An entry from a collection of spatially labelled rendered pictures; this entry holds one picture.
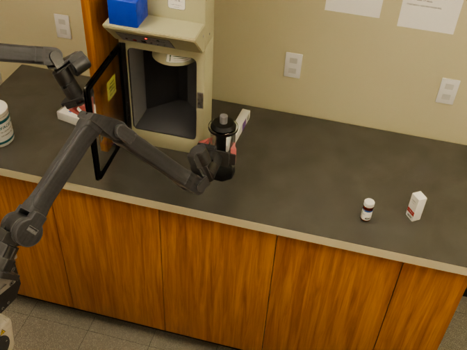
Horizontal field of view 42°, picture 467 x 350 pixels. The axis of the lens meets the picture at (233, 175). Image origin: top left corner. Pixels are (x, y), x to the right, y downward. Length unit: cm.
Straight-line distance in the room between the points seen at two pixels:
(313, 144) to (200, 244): 62
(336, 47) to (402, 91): 33
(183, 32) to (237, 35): 57
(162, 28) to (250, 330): 134
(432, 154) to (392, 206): 39
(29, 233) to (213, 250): 86
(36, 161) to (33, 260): 56
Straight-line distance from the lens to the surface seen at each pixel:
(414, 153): 257
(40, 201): 173
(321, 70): 257
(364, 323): 249
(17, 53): 206
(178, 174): 197
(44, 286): 295
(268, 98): 269
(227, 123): 216
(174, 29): 205
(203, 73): 218
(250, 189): 226
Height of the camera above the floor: 245
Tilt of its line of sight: 41 degrees down
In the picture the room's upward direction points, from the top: 3 degrees clockwise
